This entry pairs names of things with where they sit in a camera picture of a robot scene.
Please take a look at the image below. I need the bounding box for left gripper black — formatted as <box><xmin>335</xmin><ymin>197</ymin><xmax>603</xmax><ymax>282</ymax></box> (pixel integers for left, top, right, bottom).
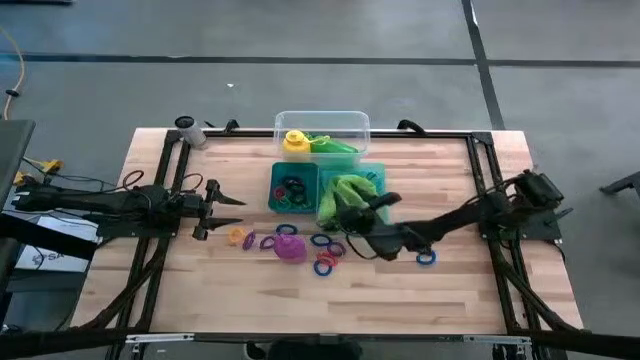
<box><xmin>172</xmin><ymin>178</ymin><xmax>248</xmax><ymax>242</ymax></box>

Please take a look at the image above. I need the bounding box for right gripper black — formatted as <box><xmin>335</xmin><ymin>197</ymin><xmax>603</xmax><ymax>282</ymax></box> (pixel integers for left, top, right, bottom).
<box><xmin>333</xmin><ymin>192</ymin><xmax>419</xmax><ymax>261</ymax></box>

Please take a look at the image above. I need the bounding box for light green translucent bin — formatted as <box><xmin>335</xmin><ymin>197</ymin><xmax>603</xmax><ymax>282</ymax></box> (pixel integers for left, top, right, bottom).
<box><xmin>314</xmin><ymin>161</ymin><xmax>390</xmax><ymax>234</ymax></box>

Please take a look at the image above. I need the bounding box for green microfiber towel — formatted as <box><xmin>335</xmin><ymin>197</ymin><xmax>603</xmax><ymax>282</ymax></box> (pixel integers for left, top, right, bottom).
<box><xmin>317</xmin><ymin>173</ymin><xmax>391</xmax><ymax>231</ymax></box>

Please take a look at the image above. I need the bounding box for black coil wristband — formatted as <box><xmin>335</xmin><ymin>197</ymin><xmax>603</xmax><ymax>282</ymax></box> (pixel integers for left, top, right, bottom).
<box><xmin>282</xmin><ymin>174</ymin><xmax>307</xmax><ymax>197</ymax></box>

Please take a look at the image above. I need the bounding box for green sports bottle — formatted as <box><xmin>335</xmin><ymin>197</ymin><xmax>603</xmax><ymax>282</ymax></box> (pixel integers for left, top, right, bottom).
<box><xmin>307</xmin><ymin>133</ymin><xmax>360</xmax><ymax>156</ymax></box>

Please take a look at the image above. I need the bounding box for magenta sports bottle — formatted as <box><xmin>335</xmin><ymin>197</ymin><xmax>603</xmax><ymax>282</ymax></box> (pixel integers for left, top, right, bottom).
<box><xmin>272</xmin><ymin>232</ymin><xmax>308</xmax><ymax>265</ymax></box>

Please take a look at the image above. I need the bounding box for yellow sports bottle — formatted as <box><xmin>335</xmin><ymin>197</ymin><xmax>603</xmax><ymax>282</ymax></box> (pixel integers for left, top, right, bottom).
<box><xmin>281</xmin><ymin>128</ymin><xmax>331</xmax><ymax>162</ymax></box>

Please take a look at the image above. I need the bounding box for dark teal plastic bin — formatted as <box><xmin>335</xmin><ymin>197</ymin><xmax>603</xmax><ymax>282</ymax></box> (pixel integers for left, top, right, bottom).
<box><xmin>267</xmin><ymin>161</ymin><xmax>320</xmax><ymax>216</ymax></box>

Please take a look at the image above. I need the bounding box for grey cylindrical canister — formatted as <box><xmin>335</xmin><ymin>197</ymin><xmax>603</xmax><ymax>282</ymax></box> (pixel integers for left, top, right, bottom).
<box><xmin>173</xmin><ymin>115</ymin><xmax>209</xmax><ymax>150</ymax></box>

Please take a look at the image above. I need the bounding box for clear plastic bin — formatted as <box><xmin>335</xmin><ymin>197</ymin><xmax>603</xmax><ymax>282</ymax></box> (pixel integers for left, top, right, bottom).
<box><xmin>272</xmin><ymin>109</ymin><xmax>372</xmax><ymax>169</ymax></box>

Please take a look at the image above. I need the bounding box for white printed box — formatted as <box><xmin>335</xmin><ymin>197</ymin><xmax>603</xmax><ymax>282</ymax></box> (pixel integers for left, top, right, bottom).
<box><xmin>14</xmin><ymin>214</ymin><xmax>99</xmax><ymax>274</ymax></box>

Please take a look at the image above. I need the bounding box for black bar beside table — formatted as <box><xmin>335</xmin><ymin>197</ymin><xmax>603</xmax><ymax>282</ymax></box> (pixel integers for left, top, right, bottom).
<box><xmin>0</xmin><ymin>212</ymin><xmax>100</xmax><ymax>262</ymax></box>

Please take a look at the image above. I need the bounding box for dark grey desk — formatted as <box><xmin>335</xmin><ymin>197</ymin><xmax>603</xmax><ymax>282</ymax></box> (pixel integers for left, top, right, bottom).
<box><xmin>0</xmin><ymin>118</ymin><xmax>36</xmax><ymax>211</ymax></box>

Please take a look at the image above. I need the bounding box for black stand leg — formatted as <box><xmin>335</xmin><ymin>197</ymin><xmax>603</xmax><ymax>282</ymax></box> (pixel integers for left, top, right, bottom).
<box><xmin>598</xmin><ymin>171</ymin><xmax>640</xmax><ymax>197</ymax></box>

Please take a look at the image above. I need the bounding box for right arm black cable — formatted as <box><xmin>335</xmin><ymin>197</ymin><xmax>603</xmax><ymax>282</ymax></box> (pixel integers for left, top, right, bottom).
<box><xmin>344</xmin><ymin>230</ymin><xmax>384</xmax><ymax>262</ymax></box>

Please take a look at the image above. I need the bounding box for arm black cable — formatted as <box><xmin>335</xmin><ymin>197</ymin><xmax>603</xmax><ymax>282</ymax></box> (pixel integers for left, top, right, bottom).
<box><xmin>119</xmin><ymin>168</ymin><xmax>206</xmax><ymax>196</ymax></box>
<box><xmin>344</xmin><ymin>230</ymin><xmax>384</xmax><ymax>262</ymax></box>

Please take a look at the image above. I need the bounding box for black aluminium table frame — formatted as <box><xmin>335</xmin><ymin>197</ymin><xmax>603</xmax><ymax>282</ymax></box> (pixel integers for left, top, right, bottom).
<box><xmin>0</xmin><ymin>127</ymin><xmax>640</xmax><ymax>360</ymax></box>

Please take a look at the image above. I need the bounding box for black curved hose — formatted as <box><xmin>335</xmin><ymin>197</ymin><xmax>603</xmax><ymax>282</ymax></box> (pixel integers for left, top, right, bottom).
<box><xmin>396</xmin><ymin>118</ymin><xmax>429</xmax><ymax>136</ymax></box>

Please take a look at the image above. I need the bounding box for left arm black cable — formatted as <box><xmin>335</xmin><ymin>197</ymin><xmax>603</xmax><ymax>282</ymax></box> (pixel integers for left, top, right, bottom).
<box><xmin>119</xmin><ymin>168</ymin><xmax>206</xmax><ymax>196</ymax></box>

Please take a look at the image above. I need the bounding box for silver metal bracket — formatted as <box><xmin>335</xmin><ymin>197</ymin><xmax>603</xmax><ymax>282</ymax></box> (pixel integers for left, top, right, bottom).
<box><xmin>462</xmin><ymin>334</ymin><xmax>532</xmax><ymax>346</ymax></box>
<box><xmin>124</xmin><ymin>333</ymin><xmax>195</xmax><ymax>345</ymax></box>

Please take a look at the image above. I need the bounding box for orange floor cable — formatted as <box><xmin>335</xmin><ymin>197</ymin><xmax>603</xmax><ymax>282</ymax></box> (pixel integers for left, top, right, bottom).
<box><xmin>0</xmin><ymin>24</ymin><xmax>26</xmax><ymax>121</ymax></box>

